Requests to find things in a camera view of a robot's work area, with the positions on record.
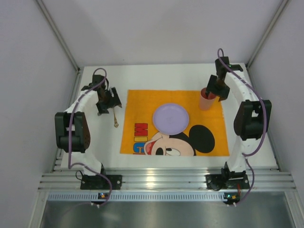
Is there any gold ornate spoon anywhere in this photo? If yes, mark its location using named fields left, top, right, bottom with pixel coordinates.
left=113, top=108, right=119, bottom=128

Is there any aluminium frame post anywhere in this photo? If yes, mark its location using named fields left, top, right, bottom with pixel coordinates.
left=245, top=0, right=291, bottom=70
left=34, top=0, right=80, bottom=72

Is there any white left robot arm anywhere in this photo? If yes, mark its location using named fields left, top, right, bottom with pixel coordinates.
left=55, top=74, right=114, bottom=176

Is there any perforated metal cable strip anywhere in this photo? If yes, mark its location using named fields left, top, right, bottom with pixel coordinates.
left=47, top=192, right=240, bottom=202

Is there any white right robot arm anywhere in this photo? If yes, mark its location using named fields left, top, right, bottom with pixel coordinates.
left=110, top=57, right=272, bottom=174

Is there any aluminium front rail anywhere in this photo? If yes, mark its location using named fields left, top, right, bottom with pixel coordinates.
left=38, top=168, right=296, bottom=191

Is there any right aluminium frame post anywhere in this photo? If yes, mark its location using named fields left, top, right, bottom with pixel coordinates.
left=245, top=0, right=291, bottom=70

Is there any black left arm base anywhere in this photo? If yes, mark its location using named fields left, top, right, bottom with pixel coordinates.
left=75, top=171, right=123, bottom=190

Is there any lilac plastic plate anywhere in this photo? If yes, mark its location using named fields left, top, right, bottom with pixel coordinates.
left=152, top=103, right=190, bottom=135

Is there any pink plastic cup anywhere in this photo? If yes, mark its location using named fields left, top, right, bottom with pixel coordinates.
left=199, top=88, right=216, bottom=111

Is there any left aluminium frame post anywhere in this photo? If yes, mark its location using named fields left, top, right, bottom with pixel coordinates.
left=34, top=0, right=80, bottom=72

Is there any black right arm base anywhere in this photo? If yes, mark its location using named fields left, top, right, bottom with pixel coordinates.
left=206, top=166, right=250, bottom=191

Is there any orange Mickey Mouse placemat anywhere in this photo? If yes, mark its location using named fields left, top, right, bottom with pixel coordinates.
left=120, top=90, right=229, bottom=156

